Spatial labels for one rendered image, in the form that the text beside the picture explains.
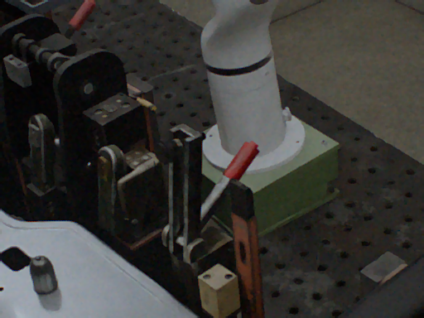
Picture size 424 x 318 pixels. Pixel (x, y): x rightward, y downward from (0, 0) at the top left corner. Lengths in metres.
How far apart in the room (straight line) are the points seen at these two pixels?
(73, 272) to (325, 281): 0.53
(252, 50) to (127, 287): 0.55
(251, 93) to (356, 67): 1.92
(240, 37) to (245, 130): 0.19
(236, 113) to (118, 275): 0.52
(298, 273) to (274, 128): 0.26
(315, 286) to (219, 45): 0.43
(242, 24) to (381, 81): 1.96
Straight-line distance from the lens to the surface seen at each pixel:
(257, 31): 1.60
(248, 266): 1.11
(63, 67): 1.33
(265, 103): 1.67
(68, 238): 1.32
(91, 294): 1.23
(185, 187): 1.12
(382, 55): 3.63
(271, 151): 1.73
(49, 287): 1.24
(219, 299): 1.12
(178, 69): 2.24
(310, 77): 3.50
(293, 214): 1.76
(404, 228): 1.75
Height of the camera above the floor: 1.83
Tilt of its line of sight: 38 degrees down
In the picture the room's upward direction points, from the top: 9 degrees counter-clockwise
